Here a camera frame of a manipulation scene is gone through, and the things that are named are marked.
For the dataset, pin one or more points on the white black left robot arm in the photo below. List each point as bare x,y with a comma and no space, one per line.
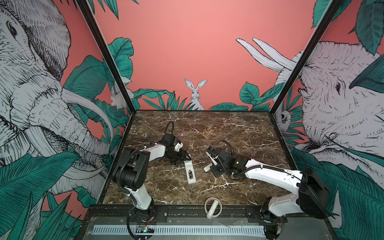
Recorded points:
131,171

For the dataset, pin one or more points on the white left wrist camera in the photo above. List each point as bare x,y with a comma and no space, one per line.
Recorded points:
178,146

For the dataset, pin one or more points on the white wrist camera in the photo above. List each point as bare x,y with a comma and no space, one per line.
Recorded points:
210,153
178,146

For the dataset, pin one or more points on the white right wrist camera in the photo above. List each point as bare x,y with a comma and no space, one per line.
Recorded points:
210,153

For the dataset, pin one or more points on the black right corner frame post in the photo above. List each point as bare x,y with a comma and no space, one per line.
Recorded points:
325,20

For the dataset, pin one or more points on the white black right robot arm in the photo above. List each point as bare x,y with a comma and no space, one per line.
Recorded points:
307,192

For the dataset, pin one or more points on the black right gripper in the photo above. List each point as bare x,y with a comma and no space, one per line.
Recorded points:
214,171

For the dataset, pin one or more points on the small green circuit board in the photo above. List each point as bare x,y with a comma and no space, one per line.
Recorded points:
145,229

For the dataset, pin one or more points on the white remote control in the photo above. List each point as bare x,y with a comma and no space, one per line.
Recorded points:
190,172

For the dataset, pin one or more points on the black left corner frame post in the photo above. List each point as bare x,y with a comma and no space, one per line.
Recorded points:
103,47

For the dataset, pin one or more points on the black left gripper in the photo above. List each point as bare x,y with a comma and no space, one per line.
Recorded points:
181,155

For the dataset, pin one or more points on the white slotted cable duct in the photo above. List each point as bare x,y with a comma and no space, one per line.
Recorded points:
178,230

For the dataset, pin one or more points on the black corner frame post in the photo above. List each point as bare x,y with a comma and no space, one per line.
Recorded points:
103,47
325,20

